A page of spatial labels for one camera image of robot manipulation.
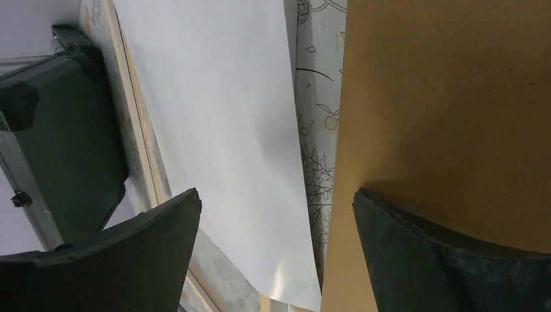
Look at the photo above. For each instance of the brown frame backing board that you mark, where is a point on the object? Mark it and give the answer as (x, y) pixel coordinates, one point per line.
(445, 111)

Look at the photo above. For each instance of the floral patterned table mat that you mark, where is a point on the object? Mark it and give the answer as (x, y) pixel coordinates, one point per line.
(316, 37)

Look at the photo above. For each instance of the wooden picture frame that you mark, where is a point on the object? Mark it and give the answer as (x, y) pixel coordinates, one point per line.
(212, 283)

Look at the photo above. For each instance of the black sewing kit case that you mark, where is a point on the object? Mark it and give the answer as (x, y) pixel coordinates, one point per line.
(94, 167)

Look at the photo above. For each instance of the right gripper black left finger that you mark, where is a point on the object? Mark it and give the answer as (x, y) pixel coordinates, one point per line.
(137, 265)

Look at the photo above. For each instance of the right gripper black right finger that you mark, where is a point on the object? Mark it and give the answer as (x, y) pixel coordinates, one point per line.
(417, 265)

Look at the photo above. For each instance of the photo print white back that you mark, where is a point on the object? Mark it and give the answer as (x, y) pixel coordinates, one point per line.
(217, 81)

